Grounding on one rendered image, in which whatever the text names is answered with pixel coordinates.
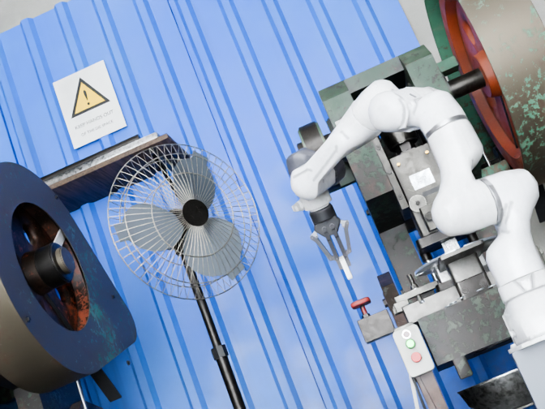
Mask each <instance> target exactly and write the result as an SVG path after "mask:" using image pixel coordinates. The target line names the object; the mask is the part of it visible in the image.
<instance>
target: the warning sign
mask: <svg viewBox="0 0 545 409"><path fill-rule="evenodd" d="M53 86H54V90H55V92H56V95H57V98H58V102H59V105H60V107H61V110H62V114H63V117H64V119H65V122H66V125H67V129H68V131H69V134H70V137H71V141H72V144H73V146H74V149H77V148H79V147H81V146H83V145H86V144H88V143H90V142H92V141H94V140H97V139H99V138H101V137H103V136H106V135H108V134H110V133H112V132H114V131H117V130H119V129H121V128H123V127H126V126H127V125H126V122H125V119H124V117H123V115H122V111H121V108H120V105H119V104H118V99H117V97H116V94H115V92H114V88H113V85H112V83H111V80H110V78H109V74H108V71H107V69H106V66H105V63H104V60H102V61H100V62H97V63H95V64H93V65H91V66H89V67H86V68H84V69H83V70H81V71H77V72H76V73H74V74H72V75H69V76H67V77H65V78H63V79H61V80H58V81H56V82H54V83H53Z"/></svg>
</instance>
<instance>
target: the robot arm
mask: <svg viewBox="0 0 545 409"><path fill-rule="evenodd" d="M418 129H420V130H421V131H422V132H423V134H424V136H425V138H426V140H427V142H428V144H429V146H430V149H431V151H432V153H433V156H434V158H435V160H436V163H437V165H438V167H439V168H440V189H439V193H438V195H437V196H436V198H435V200H434V202H433V205H432V208H431V215H432V220H433V222H434V223H435V225H436V227H437V228H438V230H439V231H440V232H442V233H443V234H444V235H447V236H456V235H468V234H470V233H473V232H475V231H477V230H481V229H482V228H485V227H487V226H490V225H494V226H495V228H496V231H497V238H496V239H495V240H494V242H493V243H492V244H491V246H490V247H489V248H488V249H487V253H486V262H487V265H488V267H489V269H490V271H491V274H492V277H493V278H494V280H495V282H496V285H497V287H498V291H499V293H500V297H501V299H502V302H503V304H505V310H504V315H503V319H504V322H505V324H506V326H507V328H508V330H509V333H510V335H511V337H512V340H513V342H514V344H513V345H511V349H510V350H508V351H509V354H512V353H513V352H515V351H519V350H521V349H523V348H526V347H529V346H531V345H534V344H535V343H538V342H541V341H543V340H545V267H544V265H543V262H542V261H541V258H540V256H539V254H538V251H537V249H536V247H535V245H534V241H533V238H532V235H531V232H530V219H531V215H532V212H533V209H534V207H535V205H536V203H537V201H538V199H539V186H538V183H537V181H536V180H535V178H534V176H533V175H532V174H531V173H530V172H528V171H527V170H523V169H515V170H506V171H501V172H498V173H495V174H491V175H488V176H486V177H483V178H480V179H475V178H474V176H473V174H472V172H471V171H472V169H474V168H475V167H476V166H477V164H478V162H479V161H480V159H481V157H482V155H483V145H482V143H481V141H480V139H479V138H478V136H477V134H476V132H475V130H474V128H473V126H472V125H471V123H470V121H469V119H468V118H467V117H466V114H465V112H464V111H463V109H462V108H461V107H460V105H459V104H458V103H457V102H456V100H455V99H454V98H453V96H452V95H451V94H449V93H448V92H445V91H441V90H437V89H435V88H431V87H426V88H416V87H406V88H402V89H398V88H397V87H396V86H395V85H394V84H393V83H392V82H391V81H389V80H376V81H374V82H373V83H372V84H370V85H369V86H368V87H367V88H366V89H365V90H363V91H362V92H361V93H360V95H359V96H358V97H357V99H356V100H355V101H354V102H353V103H352V105H351V106H350V108H349V109H348V110H347V111H346V113H345V115H344V116H343V117H342V119H341V121H340V122H339V123H338V124H337V126H336V127H335V129H334V130H333V132H332V133H331V135H330V136H329V137H328V138H327V140H326V141H325V142H324V144H323V145H322V146H321V147H320V148H319V149H318V151H317V152H315V151H312V150H310V149H308V148H307V147H306V148H302V149H299V150H298V151H297V152H295V153H292V154H291V155H289V156H288V157H287V159H286V166H287V170H288V172H289V175H290V184H291V189H292V190H293V192H294V193H295V195H296V196H298V197H299V198H300V200H299V201H298V202H296V203H295V204H294V205H293V206H292V209H293V211H294V212H298V211H303V210H306V211H310V212H309V215H310V217H311V220H312V222H313V224H314V232H313V233H312V235H310V239H311V240H312V241H314V242H315V243H316V244H317V245H318V246H319V248H320V249H321V251H322V252H323V253H324V254H325V255H326V257H327V258H328V259H329V260H330V261H332V260H335V261H336V262H337V265H338V267H339V269H340V270H342V269H344V271H345V274H346V277H347V278H348V280H350V279H351V278H353V276H352V273H351V272H350V269H349V266H351V263H350V259H349V257H348V255H349V254H350V253H351V252H352V250H351V245H350V236H349V231H348V228H349V221H348V220H341V219H340V218H339V217H338V216H337V215H336V212H335V210H334V208H333V205H332V204H331V203H329V202H330V201H331V200H332V197H331V196H330V194H329V191H328V189H329V188H330V187H332V186H334V185H335V184H336V183H338V182H339V181H341V180H342V179H343V178H344V177H345V163H344V162H343V160H342V158H343V157H346V156H347V155H349V154H350V153H352V152H353V151H355V150H356V149H359V148H360V147H362V146H364V145H365V144H367V143H369V142H370V141H372V140H374V139H375V138H376V137H377V136H378V135H379V134H380V133H381V132H411V131H414V130H418ZM340 223H341V225H342V227H344V232H345V241H346V246H347V249H346V250H345V248H344V246H343V244H342V241H341V239H340V236H339V234H338V233H337V232H338V230H339V226H340ZM317 233H318V234H319V235H322V236H324V237H325V238H326V239H327V241H328V245H329V247H330V248H331V251H332V253H333V256H332V255H331V254H330V252H329V251H328V250H327V248H326V247H325V246H324V245H323V244H322V242H321V241H320V240H319V238H318V235H317ZM331 235H334V237H335V239H336V241H337V243H338V246H339V248H340V249H341V253H342V255H343V256H340V257H339V256H338V254H337V251H336V248H335V247H334V245H333V241H332V240H331V237H330V236H331Z"/></svg>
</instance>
